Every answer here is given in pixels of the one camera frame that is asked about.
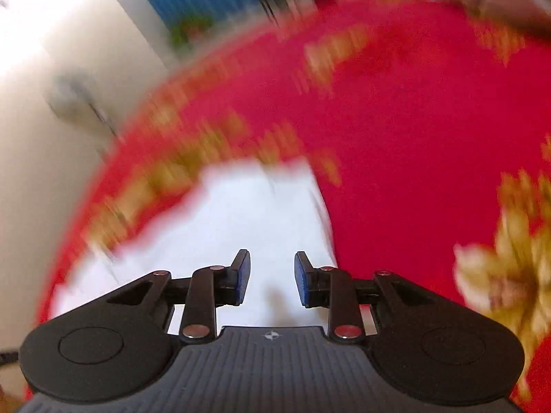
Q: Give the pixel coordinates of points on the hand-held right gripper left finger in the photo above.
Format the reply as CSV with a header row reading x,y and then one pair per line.
x,y
243,275

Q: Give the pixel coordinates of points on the red floral blanket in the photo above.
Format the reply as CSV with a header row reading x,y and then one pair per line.
x,y
409,137

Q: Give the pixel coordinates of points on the white standing fan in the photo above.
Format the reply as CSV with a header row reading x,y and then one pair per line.
x,y
69,99

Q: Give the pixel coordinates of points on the potted green plant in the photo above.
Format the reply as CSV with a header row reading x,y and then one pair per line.
x,y
189,30

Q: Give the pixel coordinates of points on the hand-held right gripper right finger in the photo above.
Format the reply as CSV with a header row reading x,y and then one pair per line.
x,y
301,277

